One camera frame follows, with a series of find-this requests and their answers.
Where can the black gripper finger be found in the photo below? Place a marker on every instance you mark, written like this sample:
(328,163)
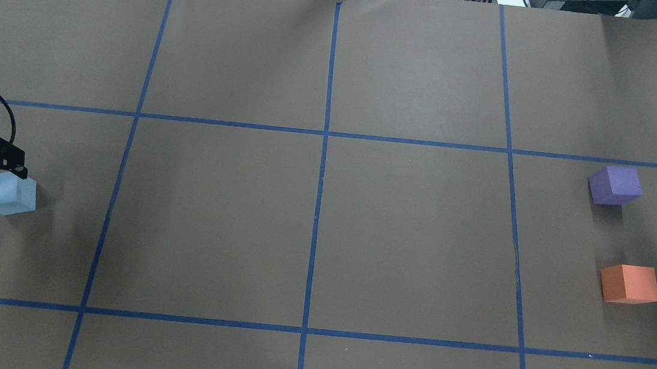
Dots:
(12,159)

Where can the light blue foam block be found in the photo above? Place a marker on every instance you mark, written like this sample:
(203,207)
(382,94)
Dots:
(17,195)

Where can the purple foam block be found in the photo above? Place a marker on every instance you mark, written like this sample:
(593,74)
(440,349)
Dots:
(615,185)

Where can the orange foam block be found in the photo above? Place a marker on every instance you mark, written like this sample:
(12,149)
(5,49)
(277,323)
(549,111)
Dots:
(627,284)

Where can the black box with label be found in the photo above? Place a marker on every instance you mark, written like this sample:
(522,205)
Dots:
(601,7)

